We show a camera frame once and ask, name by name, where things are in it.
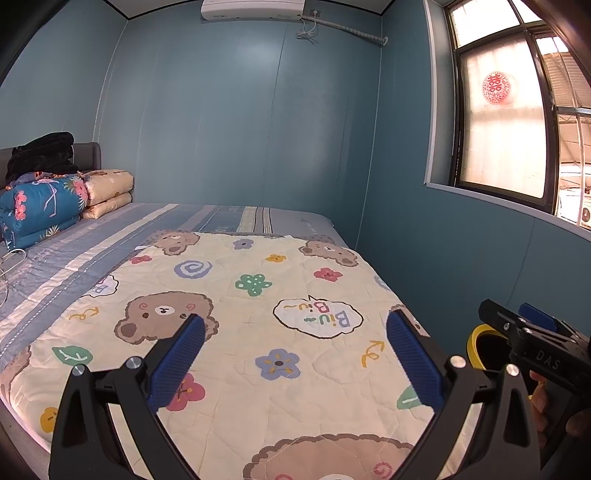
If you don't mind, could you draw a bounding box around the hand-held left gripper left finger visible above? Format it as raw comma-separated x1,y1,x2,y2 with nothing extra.
48,314,206,480

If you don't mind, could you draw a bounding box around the white power cord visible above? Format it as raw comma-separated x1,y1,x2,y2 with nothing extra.
297,10,320,44

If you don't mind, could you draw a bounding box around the blue striped bed sheet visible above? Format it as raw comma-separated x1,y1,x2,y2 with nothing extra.
0,203,347,370

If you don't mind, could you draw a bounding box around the person's right hand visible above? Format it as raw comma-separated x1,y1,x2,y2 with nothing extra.
530,370,550,432

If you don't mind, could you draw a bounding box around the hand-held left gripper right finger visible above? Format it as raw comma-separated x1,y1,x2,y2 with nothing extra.
385,309,541,480

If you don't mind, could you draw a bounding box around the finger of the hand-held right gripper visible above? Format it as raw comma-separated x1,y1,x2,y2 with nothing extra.
478,299,527,344
518,302,578,340

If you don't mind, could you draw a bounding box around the folded beige quilt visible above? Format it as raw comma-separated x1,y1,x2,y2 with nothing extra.
82,169,134,220

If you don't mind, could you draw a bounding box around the folded blue floral quilt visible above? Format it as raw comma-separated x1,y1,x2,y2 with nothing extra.
0,173,89,252

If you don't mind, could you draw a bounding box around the bear printed blanket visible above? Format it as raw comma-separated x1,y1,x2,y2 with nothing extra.
9,229,481,480

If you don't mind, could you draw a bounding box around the white charging cable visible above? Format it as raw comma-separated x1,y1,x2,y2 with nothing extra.
0,248,27,305

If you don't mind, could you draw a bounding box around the dark framed window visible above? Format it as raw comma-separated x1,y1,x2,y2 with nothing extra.
425,0,591,232

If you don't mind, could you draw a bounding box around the grey upholstered bed frame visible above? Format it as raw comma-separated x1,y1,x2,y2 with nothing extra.
0,142,101,480

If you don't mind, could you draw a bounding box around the yellow rimmed black trash bin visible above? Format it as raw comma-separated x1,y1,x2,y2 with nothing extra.
465,323,513,370

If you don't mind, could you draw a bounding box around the white air conditioner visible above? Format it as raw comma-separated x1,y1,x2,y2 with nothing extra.
201,0,305,21

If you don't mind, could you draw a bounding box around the red paper cut sticker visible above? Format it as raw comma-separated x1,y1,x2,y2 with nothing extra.
482,71,513,106

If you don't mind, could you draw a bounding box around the wrapped air conditioner pipe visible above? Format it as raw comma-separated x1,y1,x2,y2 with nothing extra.
300,14,387,47

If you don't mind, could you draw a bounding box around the black clothing pile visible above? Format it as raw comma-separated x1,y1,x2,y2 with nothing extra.
4,132,78,185

